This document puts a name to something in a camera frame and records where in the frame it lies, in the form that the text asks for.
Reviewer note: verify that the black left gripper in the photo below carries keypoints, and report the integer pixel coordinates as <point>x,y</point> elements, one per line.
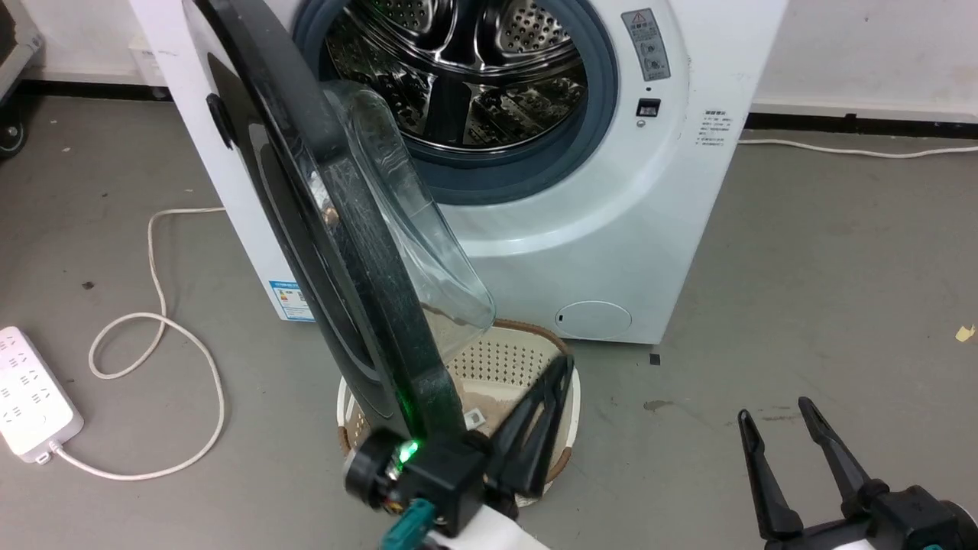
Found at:
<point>439,477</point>

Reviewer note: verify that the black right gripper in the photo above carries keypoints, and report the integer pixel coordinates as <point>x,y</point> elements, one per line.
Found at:
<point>924,523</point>

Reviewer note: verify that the black round washing machine door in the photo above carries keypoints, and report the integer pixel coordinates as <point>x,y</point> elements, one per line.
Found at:
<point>359,252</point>

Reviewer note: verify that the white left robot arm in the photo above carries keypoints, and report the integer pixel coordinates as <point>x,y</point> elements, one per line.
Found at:
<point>497,537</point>

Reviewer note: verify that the white front-load washing machine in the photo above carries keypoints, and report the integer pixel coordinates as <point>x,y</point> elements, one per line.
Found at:
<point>634,229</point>

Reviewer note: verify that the cream perforated laundry basket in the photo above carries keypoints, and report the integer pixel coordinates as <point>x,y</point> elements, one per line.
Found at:
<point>497,367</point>

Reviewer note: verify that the yellow paper scrap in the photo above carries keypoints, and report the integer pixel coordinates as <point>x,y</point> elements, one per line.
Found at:
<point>964,333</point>

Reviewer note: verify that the blue energy label sticker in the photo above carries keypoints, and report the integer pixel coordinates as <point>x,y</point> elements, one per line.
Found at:
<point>292,302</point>

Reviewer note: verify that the grey warning sticker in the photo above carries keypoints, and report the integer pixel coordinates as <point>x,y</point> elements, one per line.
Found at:
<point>648,46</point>

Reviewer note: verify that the white power strip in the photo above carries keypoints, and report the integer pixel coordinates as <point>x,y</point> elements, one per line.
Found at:
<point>30,397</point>

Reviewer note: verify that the grey cart with wheel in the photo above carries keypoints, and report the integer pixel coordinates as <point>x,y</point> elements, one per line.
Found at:
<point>14,46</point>

